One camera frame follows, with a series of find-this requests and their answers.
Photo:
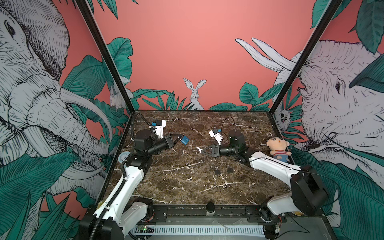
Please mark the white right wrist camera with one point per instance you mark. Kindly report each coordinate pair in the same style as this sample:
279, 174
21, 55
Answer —
217, 135

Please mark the plush doll striped shirt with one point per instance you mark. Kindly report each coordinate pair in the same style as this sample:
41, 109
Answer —
279, 149

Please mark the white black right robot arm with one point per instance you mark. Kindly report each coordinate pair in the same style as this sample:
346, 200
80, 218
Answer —
308, 193

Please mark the black left corner frame post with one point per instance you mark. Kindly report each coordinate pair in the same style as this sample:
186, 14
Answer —
99, 40

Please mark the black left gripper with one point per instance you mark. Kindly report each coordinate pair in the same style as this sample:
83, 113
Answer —
165, 140

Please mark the blue padlock with keys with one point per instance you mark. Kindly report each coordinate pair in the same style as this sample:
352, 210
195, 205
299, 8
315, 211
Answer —
183, 139

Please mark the black knob on rail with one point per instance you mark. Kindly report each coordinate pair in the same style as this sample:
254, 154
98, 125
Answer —
210, 209

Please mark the green circuit board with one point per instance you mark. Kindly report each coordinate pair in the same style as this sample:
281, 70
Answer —
144, 230

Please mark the black corner frame post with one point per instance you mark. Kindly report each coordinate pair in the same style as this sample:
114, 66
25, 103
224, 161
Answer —
324, 21
99, 40

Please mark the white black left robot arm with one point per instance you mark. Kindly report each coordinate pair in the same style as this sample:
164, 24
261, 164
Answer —
112, 220

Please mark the black right corner frame post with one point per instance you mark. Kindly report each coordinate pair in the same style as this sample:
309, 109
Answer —
324, 21

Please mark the small black padlock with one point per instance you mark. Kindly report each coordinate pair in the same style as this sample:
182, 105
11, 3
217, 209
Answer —
230, 170
217, 171

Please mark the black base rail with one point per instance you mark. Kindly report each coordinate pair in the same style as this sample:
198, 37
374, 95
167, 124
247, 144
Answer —
252, 213

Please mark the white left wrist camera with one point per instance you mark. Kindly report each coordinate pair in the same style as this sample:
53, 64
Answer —
158, 128

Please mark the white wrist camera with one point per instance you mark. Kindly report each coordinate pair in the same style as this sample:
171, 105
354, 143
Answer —
217, 135
158, 128

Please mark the small teal alarm clock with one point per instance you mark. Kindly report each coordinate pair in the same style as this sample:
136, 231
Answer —
123, 156

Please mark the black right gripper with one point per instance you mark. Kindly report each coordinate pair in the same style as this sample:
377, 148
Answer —
204, 152

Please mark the white ventilated strip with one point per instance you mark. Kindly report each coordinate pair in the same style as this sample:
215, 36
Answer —
178, 230

